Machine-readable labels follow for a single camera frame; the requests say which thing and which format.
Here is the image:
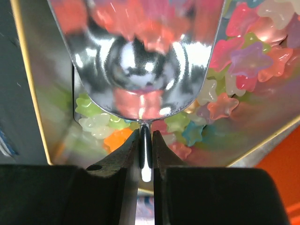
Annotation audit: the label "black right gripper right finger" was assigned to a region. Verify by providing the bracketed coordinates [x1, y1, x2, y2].
[152, 131, 290, 225]

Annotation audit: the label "orange tin lollipop candies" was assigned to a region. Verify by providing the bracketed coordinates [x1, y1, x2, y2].
[256, 127, 300, 225]

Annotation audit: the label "silver metal scoop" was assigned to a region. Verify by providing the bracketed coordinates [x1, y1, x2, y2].
[48, 0, 225, 182]

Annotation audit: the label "gold tin colourful jelly candies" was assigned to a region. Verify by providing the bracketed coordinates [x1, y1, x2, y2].
[12, 0, 300, 167]

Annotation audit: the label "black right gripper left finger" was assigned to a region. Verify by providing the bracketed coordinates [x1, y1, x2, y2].
[0, 130, 140, 225]

